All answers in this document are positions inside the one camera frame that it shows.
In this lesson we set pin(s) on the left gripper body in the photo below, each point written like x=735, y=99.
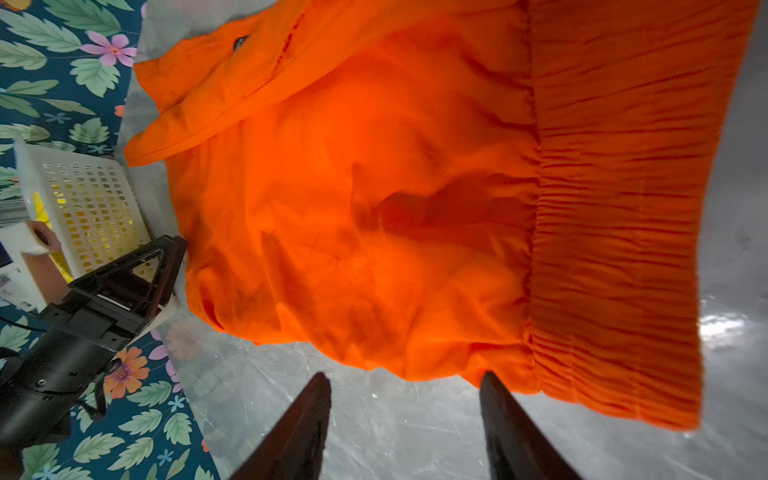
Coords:
x=110, y=316

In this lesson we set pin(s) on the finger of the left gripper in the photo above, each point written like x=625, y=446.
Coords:
x=138, y=284

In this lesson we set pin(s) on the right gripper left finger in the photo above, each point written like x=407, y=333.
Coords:
x=293, y=449

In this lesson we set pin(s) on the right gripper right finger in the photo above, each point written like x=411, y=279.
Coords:
x=516, y=447

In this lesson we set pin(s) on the orange shorts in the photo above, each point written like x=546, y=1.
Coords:
x=443, y=188

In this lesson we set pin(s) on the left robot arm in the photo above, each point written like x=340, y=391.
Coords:
x=38, y=390

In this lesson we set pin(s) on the yellow shorts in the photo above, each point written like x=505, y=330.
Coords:
x=93, y=230

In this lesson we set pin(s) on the white plastic basket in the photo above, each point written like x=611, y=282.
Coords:
x=44, y=170

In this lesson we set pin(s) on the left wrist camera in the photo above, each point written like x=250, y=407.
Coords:
x=31, y=280

